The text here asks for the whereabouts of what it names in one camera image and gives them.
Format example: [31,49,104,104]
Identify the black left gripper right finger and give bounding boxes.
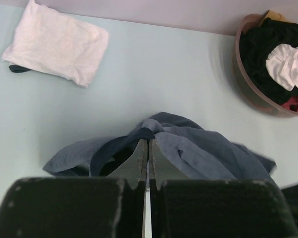
[149,140,298,238]

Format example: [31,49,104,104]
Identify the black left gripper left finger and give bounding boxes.
[0,140,147,238]

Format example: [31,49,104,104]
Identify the white graphic tank top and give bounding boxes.
[1,0,109,88]

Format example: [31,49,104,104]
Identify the light blue table mat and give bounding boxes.
[0,5,298,192]

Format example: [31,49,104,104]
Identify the red garment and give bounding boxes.
[282,96,298,113]

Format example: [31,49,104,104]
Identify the black garment pile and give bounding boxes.
[239,18,298,105]

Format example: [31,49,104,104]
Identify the pink plastic laundry basket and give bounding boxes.
[232,14,298,118]

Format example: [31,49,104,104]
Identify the mustard yellow garment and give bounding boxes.
[259,10,289,26]

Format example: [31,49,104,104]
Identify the white strappy garment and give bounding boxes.
[266,44,298,91]

